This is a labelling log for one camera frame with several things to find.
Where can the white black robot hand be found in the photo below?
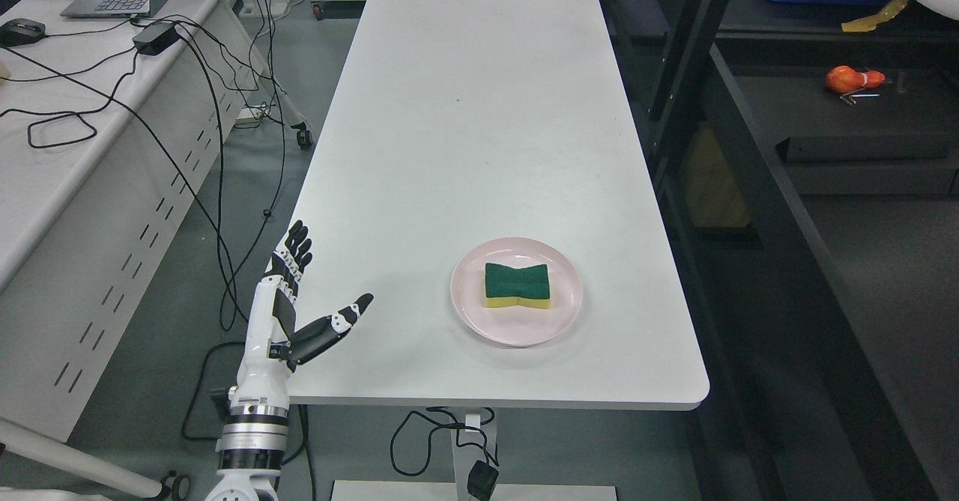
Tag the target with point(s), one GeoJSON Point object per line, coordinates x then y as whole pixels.
{"type": "Point", "coordinates": [274, 346]}

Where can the green yellow sponge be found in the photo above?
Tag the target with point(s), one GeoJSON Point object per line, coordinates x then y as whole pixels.
{"type": "Point", "coordinates": [506, 286]}

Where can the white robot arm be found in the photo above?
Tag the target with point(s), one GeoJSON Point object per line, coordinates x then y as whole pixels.
{"type": "Point", "coordinates": [251, 449]}

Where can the dark metal shelf rack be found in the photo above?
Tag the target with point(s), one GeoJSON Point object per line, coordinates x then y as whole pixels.
{"type": "Point", "coordinates": [817, 241]}

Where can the orange toy on shelf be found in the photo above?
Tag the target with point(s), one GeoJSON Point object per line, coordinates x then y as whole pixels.
{"type": "Point", "coordinates": [851, 84]}

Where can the pink round plate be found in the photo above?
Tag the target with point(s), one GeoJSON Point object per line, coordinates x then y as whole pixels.
{"type": "Point", "coordinates": [516, 326]}

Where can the black power brick under table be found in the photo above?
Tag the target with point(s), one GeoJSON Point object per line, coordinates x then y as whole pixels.
{"type": "Point", "coordinates": [481, 481]}

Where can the white side desk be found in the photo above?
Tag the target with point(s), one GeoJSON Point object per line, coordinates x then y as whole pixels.
{"type": "Point", "coordinates": [101, 150]}

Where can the white work table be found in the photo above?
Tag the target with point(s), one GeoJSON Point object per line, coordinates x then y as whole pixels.
{"type": "Point", "coordinates": [456, 122]}

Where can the black power adapter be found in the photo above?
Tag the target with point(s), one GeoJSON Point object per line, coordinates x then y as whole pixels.
{"type": "Point", "coordinates": [155, 38]}

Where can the black computer mouse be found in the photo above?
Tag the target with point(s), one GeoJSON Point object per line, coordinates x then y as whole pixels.
{"type": "Point", "coordinates": [16, 32]}

